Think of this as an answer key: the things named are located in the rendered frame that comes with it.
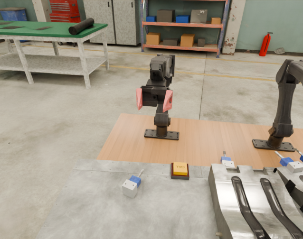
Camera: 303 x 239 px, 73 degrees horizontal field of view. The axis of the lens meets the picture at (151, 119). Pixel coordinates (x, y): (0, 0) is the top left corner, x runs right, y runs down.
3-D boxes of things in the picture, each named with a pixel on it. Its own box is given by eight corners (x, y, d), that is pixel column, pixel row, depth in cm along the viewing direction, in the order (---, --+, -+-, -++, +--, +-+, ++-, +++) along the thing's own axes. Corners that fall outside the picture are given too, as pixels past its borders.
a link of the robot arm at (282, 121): (291, 138, 98) (300, 69, 96) (276, 136, 99) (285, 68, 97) (284, 136, 104) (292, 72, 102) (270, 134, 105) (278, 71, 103)
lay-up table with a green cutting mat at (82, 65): (14, 62, 478) (-4, 13, 422) (112, 68, 442) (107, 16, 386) (-29, 81, 385) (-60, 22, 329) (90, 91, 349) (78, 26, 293)
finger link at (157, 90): (171, 101, 60) (173, 87, 68) (147, 99, 61) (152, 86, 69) (170, 120, 64) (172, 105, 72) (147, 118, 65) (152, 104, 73)
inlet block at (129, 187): (138, 172, 94) (137, 163, 91) (147, 176, 92) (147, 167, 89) (122, 194, 84) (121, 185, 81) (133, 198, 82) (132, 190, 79)
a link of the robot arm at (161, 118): (166, 126, 106) (172, 63, 103) (154, 125, 107) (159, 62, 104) (167, 125, 112) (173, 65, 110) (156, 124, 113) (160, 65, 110)
